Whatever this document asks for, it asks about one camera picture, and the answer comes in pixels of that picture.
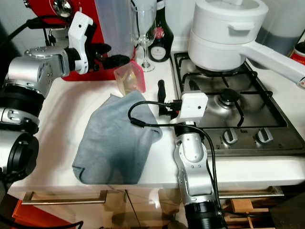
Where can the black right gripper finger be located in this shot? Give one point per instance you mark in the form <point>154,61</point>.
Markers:
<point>162,98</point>

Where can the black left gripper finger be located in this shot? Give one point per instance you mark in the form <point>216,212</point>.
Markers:
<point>116,62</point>

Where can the clear container pink lid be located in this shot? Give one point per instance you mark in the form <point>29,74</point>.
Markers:
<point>131,78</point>

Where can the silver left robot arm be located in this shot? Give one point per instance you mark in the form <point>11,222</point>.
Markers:
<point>28,67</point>

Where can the clear wine glass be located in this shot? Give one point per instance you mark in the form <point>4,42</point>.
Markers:
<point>143,28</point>

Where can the dark glass bottle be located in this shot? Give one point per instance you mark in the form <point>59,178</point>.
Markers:
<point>162,47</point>

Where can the silver hob knob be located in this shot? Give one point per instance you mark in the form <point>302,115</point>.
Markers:
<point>263,136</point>
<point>229,137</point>

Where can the grey cloth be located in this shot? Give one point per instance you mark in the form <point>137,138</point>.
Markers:
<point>109,143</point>

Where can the red coffee machine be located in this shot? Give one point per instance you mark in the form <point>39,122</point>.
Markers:
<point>38,5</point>

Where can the white pot with lid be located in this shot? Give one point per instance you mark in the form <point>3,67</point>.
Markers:
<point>226,19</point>

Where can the beige kitchen base cabinet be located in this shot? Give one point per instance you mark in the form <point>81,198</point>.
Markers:
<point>147,212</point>

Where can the steel gas hob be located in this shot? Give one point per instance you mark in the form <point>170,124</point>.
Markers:
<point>281,114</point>

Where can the wooden lattice rack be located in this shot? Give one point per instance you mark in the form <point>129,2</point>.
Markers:
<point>248,214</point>

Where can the dark grey table leg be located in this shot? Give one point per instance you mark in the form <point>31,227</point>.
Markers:
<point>290,214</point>

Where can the orange red board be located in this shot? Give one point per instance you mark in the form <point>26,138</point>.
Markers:
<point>33,217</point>

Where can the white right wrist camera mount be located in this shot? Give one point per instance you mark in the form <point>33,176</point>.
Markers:
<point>193,106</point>

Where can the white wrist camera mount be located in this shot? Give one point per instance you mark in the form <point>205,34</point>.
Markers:
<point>193,106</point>
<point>80,33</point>

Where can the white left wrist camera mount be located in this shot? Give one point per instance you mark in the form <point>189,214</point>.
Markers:
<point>80,33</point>

